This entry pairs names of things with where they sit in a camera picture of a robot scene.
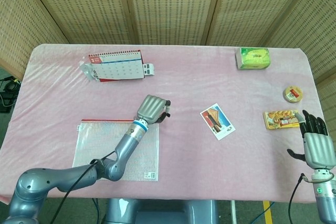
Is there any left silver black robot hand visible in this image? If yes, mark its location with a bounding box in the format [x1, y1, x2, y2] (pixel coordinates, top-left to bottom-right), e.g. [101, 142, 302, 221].
[135, 94, 172, 125]

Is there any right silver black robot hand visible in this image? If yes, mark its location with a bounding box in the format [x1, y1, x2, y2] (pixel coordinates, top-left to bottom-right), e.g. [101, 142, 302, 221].
[287, 110, 336, 169]

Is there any clear zipper pouch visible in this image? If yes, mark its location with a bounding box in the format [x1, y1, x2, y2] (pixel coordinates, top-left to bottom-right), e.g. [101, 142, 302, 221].
[72, 119, 160, 182]

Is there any white grey small card pack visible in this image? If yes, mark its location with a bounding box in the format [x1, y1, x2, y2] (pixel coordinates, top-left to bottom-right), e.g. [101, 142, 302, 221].
[142, 62, 155, 76]

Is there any yellow snack box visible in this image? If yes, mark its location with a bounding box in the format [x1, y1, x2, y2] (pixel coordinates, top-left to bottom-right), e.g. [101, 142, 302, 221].
[262, 110, 301, 131]

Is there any red white desk calendar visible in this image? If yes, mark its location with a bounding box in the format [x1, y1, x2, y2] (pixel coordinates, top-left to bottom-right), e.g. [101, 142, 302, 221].
[88, 49, 144, 83]

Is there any picture postcard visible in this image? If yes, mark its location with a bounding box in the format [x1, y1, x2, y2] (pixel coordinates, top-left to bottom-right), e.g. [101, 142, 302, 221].
[199, 102, 236, 141]

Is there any pink table cloth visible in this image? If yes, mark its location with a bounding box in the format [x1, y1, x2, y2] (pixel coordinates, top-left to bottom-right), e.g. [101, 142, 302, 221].
[0, 43, 336, 205]

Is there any bamboo folding screen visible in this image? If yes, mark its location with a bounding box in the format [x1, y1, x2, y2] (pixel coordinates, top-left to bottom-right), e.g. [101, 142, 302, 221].
[0, 0, 336, 141]

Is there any grey robot torso base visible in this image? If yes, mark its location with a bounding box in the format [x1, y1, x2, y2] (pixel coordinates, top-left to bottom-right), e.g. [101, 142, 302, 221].
[104, 198, 218, 224]

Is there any green tissue pack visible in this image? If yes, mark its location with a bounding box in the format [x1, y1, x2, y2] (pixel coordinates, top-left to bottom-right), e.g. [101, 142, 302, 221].
[235, 47, 272, 71]

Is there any black equipment on floor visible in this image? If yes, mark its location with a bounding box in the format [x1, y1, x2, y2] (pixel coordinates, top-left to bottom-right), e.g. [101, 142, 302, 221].
[0, 76, 21, 113]

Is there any blue floor cable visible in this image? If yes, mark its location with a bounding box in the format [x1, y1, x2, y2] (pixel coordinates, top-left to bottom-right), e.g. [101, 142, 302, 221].
[255, 201, 275, 224]
[91, 198, 101, 224]

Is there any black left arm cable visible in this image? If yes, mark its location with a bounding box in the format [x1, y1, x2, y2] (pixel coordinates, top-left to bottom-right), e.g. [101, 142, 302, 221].
[48, 150, 116, 224]

